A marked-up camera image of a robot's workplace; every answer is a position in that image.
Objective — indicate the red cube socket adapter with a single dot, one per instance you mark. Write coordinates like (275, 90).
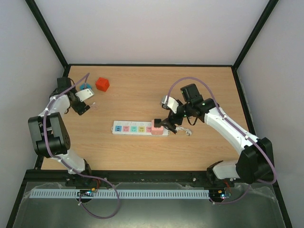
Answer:
(102, 84)

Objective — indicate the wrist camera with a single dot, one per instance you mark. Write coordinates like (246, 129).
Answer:
(170, 103)
(84, 94)

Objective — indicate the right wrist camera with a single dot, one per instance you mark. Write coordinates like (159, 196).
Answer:
(170, 103)

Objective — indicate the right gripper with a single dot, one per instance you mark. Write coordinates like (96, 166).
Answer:
(173, 119)

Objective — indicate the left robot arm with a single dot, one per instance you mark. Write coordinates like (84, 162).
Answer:
(48, 133)

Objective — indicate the black power adapter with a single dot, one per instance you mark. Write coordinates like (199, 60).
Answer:
(157, 123)

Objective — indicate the pink cube socket adapter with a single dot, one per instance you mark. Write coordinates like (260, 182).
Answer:
(156, 130)

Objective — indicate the white power strip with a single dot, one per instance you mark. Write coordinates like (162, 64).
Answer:
(134, 128)

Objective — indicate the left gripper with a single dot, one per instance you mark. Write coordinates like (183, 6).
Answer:
(79, 109)

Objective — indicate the black mounting rail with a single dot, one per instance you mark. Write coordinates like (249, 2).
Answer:
(191, 178)

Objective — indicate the blue plug adapter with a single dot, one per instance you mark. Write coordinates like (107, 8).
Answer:
(83, 85)

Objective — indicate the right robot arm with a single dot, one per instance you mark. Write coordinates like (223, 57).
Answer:
(254, 162)

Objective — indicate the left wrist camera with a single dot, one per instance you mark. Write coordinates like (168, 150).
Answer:
(84, 94)

